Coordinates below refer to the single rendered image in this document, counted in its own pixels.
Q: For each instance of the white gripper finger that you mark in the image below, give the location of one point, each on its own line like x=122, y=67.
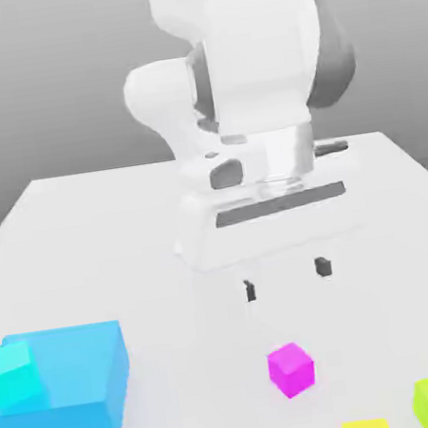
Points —
x=323, y=267
x=250, y=291

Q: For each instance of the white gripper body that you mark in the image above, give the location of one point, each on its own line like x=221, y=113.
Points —
x=270, y=229

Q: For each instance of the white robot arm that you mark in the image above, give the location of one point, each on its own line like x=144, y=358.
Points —
x=253, y=59

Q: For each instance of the small magenta cube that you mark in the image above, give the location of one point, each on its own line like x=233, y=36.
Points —
x=291, y=370

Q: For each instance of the small cyan cube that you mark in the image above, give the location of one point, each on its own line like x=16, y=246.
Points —
x=14, y=376

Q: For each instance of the large blue box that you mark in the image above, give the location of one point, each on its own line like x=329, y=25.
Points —
x=75, y=371

